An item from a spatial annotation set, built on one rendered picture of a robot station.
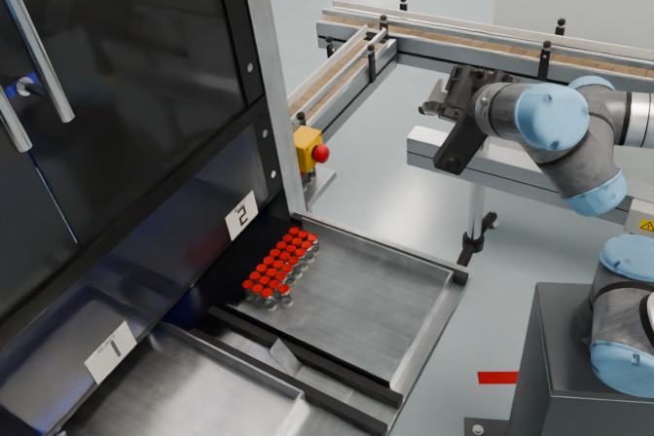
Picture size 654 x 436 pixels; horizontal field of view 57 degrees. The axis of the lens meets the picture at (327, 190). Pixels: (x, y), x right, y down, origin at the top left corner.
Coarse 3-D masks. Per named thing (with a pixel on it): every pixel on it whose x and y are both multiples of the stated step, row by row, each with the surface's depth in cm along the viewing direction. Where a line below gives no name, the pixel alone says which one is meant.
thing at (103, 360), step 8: (120, 328) 94; (128, 328) 96; (112, 336) 93; (120, 336) 95; (128, 336) 96; (104, 344) 92; (120, 344) 95; (128, 344) 97; (96, 352) 91; (104, 352) 93; (112, 352) 94; (88, 360) 90; (96, 360) 92; (104, 360) 93; (112, 360) 95; (120, 360) 96; (88, 368) 90; (96, 368) 92; (104, 368) 94; (112, 368) 95; (96, 376) 93; (104, 376) 94
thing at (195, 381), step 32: (160, 320) 111; (160, 352) 110; (192, 352) 109; (224, 352) 104; (128, 384) 105; (160, 384) 105; (192, 384) 104; (224, 384) 103; (256, 384) 103; (288, 384) 99; (96, 416) 102; (128, 416) 101; (160, 416) 100; (192, 416) 100; (224, 416) 99; (256, 416) 99; (288, 416) 95
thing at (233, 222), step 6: (252, 192) 116; (246, 198) 114; (252, 198) 116; (240, 204) 113; (246, 204) 115; (252, 204) 117; (234, 210) 112; (246, 210) 116; (252, 210) 117; (228, 216) 111; (234, 216) 112; (246, 216) 116; (252, 216) 118; (228, 222) 111; (234, 222) 113; (246, 222) 117; (228, 228) 112; (234, 228) 114; (240, 228) 115; (234, 234) 114
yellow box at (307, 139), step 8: (296, 128) 133; (304, 128) 132; (312, 128) 132; (296, 136) 130; (304, 136) 130; (312, 136) 130; (320, 136) 132; (296, 144) 128; (304, 144) 128; (312, 144) 130; (304, 152) 128; (312, 152) 130; (304, 160) 129; (312, 160) 132; (304, 168) 131
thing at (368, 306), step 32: (320, 224) 126; (320, 256) 124; (352, 256) 123; (384, 256) 121; (320, 288) 117; (352, 288) 116; (384, 288) 116; (416, 288) 115; (448, 288) 113; (256, 320) 110; (288, 320) 112; (320, 320) 112; (352, 320) 111; (384, 320) 110; (416, 320) 109; (320, 352) 104; (352, 352) 106; (384, 352) 105; (384, 384) 99
